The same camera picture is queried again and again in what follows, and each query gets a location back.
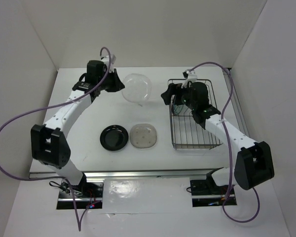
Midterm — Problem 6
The blue floral ceramic plate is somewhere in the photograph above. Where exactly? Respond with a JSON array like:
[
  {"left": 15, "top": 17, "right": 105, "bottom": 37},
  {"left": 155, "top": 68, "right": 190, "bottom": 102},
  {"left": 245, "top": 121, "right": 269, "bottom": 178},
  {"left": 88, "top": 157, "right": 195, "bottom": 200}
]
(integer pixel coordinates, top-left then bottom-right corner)
[{"left": 171, "top": 95, "right": 187, "bottom": 116}]

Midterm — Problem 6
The clear glass plate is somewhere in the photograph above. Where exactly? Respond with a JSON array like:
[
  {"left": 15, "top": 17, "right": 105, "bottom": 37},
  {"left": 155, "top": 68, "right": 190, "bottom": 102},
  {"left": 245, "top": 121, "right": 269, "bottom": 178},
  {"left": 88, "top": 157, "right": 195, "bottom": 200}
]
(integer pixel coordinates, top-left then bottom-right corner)
[{"left": 121, "top": 74, "right": 152, "bottom": 104}]

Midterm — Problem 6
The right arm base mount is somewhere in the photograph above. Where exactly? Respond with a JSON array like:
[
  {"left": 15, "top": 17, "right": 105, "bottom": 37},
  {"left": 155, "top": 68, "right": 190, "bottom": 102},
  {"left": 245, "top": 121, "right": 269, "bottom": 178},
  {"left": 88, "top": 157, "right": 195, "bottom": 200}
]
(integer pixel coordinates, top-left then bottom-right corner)
[{"left": 186, "top": 173, "right": 228, "bottom": 207}]

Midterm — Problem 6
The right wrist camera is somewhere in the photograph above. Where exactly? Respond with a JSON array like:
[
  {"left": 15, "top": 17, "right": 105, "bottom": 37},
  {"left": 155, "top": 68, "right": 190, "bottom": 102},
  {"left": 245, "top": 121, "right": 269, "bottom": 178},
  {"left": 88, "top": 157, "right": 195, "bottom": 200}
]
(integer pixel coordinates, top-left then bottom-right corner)
[{"left": 182, "top": 70, "right": 197, "bottom": 88}]

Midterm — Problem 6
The aluminium rail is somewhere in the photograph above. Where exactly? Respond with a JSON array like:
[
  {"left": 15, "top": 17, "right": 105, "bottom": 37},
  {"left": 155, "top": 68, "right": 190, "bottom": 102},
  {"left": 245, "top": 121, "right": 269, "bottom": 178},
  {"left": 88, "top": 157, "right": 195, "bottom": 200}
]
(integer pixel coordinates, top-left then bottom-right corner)
[{"left": 28, "top": 167, "right": 227, "bottom": 180}]

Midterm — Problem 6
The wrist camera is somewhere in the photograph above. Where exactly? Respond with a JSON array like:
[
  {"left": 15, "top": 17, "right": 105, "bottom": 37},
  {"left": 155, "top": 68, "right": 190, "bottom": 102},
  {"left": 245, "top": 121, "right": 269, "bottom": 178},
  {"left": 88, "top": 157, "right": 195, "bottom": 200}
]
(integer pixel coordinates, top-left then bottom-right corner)
[
  {"left": 182, "top": 70, "right": 197, "bottom": 88},
  {"left": 101, "top": 54, "right": 116, "bottom": 73}
]

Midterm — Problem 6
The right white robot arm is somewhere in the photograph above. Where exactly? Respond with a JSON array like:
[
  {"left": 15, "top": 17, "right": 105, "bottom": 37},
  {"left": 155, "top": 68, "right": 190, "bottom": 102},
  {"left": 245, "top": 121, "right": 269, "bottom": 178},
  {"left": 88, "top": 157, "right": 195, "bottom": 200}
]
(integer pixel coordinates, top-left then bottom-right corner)
[{"left": 161, "top": 82, "right": 275, "bottom": 194}]

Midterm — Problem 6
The smoky grey glass plate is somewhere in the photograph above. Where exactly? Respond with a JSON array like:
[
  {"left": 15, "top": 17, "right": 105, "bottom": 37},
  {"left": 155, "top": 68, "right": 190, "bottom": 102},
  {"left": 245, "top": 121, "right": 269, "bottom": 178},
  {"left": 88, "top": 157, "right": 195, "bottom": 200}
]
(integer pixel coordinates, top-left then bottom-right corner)
[{"left": 129, "top": 123, "right": 157, "bottom": 149}]

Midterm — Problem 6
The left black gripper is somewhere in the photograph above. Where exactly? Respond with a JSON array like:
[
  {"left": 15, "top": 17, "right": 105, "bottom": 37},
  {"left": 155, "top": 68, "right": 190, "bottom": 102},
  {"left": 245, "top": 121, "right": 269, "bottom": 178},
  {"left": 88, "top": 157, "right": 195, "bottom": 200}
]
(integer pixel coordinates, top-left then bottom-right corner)
[{"left": 98, "top": 69, "right": 125, "bottom": 93}]

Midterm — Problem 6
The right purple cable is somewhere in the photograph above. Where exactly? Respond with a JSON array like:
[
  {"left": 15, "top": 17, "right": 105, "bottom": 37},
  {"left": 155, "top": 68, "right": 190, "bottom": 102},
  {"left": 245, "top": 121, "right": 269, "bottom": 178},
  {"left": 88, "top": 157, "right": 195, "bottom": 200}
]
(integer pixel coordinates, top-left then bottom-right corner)
[{"left": 189, "top": 61, "right": 259, "bottom": 223}]

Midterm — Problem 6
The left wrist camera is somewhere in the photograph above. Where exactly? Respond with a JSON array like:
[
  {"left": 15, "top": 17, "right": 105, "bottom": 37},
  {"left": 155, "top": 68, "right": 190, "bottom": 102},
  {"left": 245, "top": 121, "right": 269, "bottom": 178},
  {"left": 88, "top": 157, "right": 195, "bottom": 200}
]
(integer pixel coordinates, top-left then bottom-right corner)
[{"left": 101, "top": 54, "right": 116, "bottom": 73}]

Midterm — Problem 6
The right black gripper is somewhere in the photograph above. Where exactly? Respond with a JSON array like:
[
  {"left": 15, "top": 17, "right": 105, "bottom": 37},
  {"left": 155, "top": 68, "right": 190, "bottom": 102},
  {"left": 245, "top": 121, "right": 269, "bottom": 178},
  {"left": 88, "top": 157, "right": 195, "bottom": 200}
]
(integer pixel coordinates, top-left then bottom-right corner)
[{"left": 161, "top": 83, "right": 197, "bottom": 111}]

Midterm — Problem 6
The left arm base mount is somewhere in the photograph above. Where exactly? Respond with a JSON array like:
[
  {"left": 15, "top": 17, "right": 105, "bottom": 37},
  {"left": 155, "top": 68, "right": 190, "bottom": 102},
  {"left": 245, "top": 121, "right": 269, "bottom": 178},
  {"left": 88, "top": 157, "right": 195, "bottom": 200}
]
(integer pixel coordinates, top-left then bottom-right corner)
[{"left": 49, "top": 180, "right": 104, "bottom": 210}]

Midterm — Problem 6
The black round plate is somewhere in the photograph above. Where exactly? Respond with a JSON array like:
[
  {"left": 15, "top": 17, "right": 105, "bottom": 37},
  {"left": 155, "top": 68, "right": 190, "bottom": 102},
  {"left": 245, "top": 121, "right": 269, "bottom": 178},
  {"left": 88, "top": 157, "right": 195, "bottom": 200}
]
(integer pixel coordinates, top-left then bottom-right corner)
[{"left": 100, "top": 125, "right": 129, "bottom": 152}]

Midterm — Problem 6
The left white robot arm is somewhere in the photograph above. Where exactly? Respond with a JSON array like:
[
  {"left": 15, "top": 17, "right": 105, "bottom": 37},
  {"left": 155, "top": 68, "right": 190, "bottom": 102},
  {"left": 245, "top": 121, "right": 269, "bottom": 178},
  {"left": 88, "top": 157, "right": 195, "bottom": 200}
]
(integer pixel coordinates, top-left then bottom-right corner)
[{"left": 31, "top": 56, "right": 125, "bottom": 197}]

